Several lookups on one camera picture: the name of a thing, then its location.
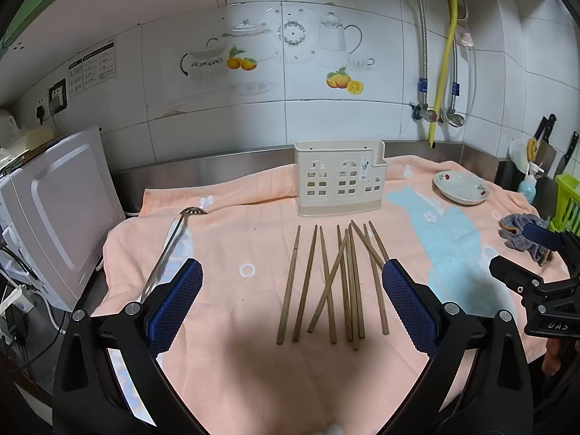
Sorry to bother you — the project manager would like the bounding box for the wooden chopstick seven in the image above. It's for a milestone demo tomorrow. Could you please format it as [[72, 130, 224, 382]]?
[[349, 225, 366, 340]]

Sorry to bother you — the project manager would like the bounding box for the wooden chopstick six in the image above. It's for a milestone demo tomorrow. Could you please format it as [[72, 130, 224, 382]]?
[[346, 229, 360, 352]]

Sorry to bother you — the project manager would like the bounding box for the wooden chopstick four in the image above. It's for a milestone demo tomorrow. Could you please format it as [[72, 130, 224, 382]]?
[[307, 237, 347, 333]]

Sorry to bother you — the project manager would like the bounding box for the wooden chopstick nine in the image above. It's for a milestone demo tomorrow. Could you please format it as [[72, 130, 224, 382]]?
[[370, 248, 389, 336]]

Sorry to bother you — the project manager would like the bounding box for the wooden chopstick one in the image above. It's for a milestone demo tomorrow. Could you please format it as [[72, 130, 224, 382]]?
[[276, 226, 301, 346]]

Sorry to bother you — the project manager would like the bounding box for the right hand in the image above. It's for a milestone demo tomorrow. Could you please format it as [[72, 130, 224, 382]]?
[[542, 339, 562, 376]]

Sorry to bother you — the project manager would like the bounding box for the green plastic drying rack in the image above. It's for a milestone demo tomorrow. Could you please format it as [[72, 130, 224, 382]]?
[[548, 174, 580, 236]]

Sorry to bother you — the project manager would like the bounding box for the grey rag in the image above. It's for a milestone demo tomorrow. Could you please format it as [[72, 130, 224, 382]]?
[[498, 213, 554, 267]]

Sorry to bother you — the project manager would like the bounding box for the blue detergent bottle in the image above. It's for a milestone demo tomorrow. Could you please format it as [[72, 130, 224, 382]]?
[[517, 163, 544, 204]]

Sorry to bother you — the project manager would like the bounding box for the white floral dish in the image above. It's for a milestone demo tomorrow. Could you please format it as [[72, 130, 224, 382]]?
[[432, 171, 490, 206]]

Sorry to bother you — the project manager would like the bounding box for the metal slotted spoon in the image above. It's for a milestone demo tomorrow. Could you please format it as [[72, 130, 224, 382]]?
[[138, 206, 207, 302]]

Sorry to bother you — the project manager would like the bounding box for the white microwave oven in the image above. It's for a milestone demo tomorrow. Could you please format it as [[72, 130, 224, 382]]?
[[1, 127, 125, 311]]

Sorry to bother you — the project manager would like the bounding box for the peach printed towel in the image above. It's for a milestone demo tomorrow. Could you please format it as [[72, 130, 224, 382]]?
[[96, 156, 538, 434]]

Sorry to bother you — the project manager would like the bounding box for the beige plastic utensil holder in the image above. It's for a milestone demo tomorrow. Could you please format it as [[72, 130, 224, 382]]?
[[294, 140, 387, 217]]

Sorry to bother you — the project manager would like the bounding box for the white kettle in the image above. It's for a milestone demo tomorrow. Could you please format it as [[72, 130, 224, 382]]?
[[0, 109, 21, 148]]

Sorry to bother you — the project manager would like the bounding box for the black handled knife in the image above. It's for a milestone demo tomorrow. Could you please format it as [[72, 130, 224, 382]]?
[[555, 130, 579, 176]]

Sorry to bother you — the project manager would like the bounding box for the black handled cleaver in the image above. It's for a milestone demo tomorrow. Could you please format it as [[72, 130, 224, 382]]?
[[528, 114, 556, 172]]

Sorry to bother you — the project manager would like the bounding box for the braided metal hose right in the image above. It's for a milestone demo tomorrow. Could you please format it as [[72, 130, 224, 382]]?
[[441, 17, 468, 129]]

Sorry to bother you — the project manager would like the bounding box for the braided metal hose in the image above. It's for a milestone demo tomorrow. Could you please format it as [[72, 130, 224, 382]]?
[[400, 0, 439, 124], [441, 17, 468, 129]]

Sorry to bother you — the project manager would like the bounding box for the yellow gas hose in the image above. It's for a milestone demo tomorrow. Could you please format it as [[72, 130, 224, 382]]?
[[427, 0, 460, 149]]

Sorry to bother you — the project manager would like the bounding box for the braided metal hose left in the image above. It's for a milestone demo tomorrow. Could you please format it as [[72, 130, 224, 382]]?
[[400, 0, 439, 124]]

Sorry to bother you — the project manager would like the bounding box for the wall power socket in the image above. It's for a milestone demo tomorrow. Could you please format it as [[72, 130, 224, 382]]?
[[48, 79, 68, 115]]

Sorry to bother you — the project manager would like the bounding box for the wall instruction sticker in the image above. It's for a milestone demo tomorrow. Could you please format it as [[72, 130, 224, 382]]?
[[67, 40, 116, 96]]

